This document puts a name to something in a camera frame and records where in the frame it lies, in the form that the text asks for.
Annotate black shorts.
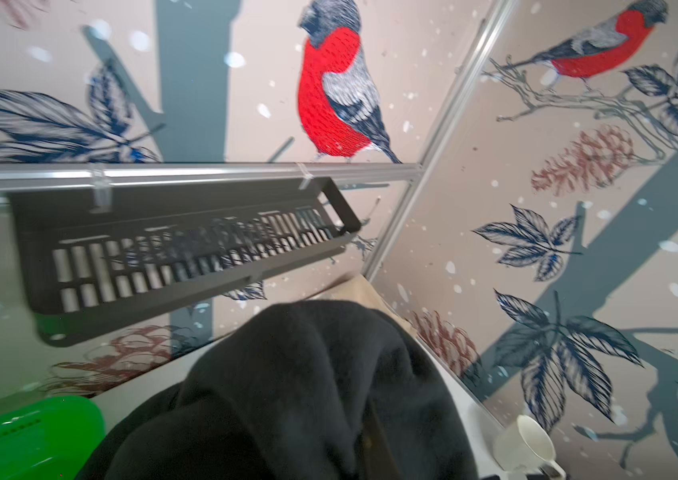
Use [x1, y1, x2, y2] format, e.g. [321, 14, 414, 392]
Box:
[79, 300, 478, 479]

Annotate beige drawstring shorts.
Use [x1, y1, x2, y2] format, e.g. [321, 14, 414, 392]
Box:
[310, 275, 417, 337]

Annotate black hanging slotted basket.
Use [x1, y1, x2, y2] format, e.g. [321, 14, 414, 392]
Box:
[8, 178, 361, 347]

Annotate white mug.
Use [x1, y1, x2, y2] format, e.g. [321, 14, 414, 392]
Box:
[491, 415, 568, 479]

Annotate green plastic perforated basket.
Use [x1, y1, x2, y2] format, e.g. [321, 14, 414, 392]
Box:
[0, 396, 105, 479]

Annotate horizontal aluminium rail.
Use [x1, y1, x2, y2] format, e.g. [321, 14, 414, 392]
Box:
[0, 163, 423, 196]

